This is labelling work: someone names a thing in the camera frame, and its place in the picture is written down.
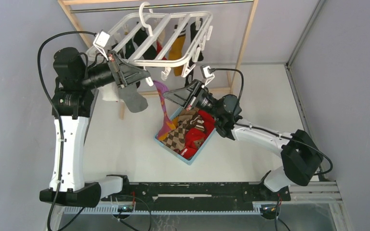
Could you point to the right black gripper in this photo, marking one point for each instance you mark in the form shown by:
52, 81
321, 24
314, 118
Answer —
181, 96

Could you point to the red hanging sock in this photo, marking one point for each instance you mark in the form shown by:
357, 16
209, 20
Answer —
159, 47

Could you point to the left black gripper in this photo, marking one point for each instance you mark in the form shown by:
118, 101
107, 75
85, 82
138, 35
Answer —
123, 73

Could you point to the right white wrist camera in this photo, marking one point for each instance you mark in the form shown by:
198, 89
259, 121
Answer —
207, 74

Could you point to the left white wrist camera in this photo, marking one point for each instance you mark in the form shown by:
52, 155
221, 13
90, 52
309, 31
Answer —
100, 41

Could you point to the purple striped sock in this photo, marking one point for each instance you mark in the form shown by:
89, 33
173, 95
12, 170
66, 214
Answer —
167, 125

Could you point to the grey sock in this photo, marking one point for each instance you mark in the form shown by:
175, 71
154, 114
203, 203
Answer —
134, 101

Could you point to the yellow mustard sock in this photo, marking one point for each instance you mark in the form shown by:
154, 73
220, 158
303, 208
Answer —
176, 51

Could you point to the red sock in basket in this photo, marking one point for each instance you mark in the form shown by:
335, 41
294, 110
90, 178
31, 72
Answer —
198, 129

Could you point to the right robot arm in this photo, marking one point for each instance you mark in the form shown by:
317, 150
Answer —
299, 155

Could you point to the argyle brown sock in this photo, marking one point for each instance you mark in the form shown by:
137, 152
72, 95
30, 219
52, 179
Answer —
175, 140

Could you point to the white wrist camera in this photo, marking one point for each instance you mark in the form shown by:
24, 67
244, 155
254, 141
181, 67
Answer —
100, 41
207, 74

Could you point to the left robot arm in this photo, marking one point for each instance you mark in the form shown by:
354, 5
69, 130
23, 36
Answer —
72, 109

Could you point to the black mounting rail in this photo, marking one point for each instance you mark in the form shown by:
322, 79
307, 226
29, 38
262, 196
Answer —
200, 196

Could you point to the wooden drying rack frame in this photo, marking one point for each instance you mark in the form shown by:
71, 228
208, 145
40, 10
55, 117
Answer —
66, 7

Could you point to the white fluffy sock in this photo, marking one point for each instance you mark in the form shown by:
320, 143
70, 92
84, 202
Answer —
109, 93

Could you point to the white plastic clip hanger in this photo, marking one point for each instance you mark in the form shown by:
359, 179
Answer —
164, 27

